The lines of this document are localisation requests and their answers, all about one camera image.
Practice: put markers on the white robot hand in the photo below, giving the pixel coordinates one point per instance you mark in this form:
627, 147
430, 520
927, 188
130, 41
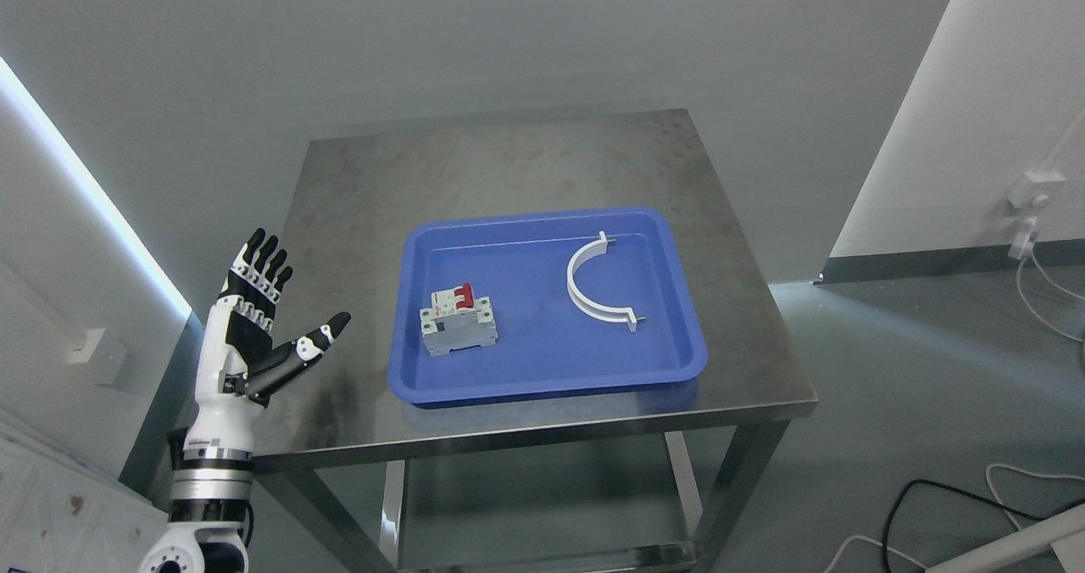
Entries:
225, 420

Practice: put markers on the grey circuit breaker red switch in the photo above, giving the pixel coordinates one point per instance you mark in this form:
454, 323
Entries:
457, 319

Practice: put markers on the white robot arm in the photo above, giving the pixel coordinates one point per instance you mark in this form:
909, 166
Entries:
210, 496

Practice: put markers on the blue plastic tray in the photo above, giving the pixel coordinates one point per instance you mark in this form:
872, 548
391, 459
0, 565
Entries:
545, 347

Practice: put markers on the white semicircular clamp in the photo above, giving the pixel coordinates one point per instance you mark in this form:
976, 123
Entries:
602, 286

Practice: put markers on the stainless steel table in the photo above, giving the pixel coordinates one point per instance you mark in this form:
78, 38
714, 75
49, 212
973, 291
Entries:
335, 448

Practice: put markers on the white desk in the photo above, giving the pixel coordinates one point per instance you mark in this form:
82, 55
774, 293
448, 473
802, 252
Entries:
1063, 534

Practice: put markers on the white wall box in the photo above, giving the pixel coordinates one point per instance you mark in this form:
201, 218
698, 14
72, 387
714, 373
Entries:
101, 357

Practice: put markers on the white wall socket with plug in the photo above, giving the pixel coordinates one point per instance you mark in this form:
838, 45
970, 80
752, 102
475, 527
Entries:
1033, 191

